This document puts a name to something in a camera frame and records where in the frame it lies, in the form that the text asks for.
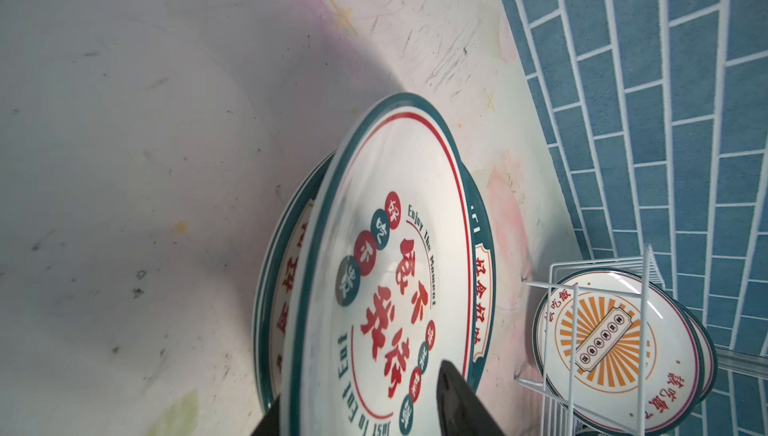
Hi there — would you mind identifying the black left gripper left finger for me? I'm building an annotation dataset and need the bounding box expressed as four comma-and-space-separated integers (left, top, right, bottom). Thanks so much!
251, 397, 280, 436

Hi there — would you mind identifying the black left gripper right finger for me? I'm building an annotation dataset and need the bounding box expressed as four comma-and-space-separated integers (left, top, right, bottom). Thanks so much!
436, 360, 503, 436

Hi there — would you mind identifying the large green rim plate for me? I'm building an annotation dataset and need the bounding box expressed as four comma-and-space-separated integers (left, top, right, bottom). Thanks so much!
252, 155, 496, 412

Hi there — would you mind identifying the large red character plate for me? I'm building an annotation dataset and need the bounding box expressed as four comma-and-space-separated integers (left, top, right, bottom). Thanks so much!
280, 93, 473, 435

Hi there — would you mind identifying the orange sunburst small plate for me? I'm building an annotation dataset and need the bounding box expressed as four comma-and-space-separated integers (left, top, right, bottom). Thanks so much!
532, 268, 704, 435

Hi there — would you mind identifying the green rim small plate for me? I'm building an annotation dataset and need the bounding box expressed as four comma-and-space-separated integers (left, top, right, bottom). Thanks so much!
678, 303, 718, 401

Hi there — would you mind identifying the white wire dish rack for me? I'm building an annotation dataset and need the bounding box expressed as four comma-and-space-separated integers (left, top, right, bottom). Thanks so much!
523, 247, 767, 435

